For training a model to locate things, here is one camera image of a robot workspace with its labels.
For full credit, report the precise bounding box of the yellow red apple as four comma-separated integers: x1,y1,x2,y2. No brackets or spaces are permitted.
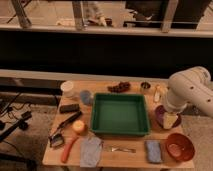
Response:
72,120,86,134

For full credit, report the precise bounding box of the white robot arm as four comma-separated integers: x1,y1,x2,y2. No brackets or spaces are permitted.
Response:
162,66,213,117

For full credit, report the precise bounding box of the small metal cup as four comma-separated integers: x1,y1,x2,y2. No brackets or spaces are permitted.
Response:
140,82,151,91

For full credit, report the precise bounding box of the blue plastic cup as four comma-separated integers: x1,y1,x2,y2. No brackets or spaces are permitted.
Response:
80,90,93,106

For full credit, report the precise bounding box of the white plastic cup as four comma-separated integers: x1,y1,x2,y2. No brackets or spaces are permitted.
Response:
60,81,75,98

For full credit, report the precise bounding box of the purple bowl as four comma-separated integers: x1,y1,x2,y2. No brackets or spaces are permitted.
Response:
155,105,182,128

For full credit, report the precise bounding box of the red orange bowl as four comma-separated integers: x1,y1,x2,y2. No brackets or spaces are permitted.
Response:
165,133,195,162

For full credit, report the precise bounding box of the blue sponge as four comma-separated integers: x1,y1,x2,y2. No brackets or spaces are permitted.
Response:
145,140,163,164

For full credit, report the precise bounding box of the green plastic tray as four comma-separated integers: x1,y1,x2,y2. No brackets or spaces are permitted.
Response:
90,93,150,136

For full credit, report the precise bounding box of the bunch of dark grapes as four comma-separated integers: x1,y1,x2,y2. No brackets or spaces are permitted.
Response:
107,82,130,93

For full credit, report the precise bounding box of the metal fork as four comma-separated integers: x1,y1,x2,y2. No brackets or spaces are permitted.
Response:
106,146,136,153

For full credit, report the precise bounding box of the grey blue cloth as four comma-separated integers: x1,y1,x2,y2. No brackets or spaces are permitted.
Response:
80,137,102,168

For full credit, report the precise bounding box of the black eraser block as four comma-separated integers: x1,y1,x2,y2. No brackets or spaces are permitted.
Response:
59,104,80,113

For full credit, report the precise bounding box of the black camera stand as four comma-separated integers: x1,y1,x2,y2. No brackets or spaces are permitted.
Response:
0,110,38,168

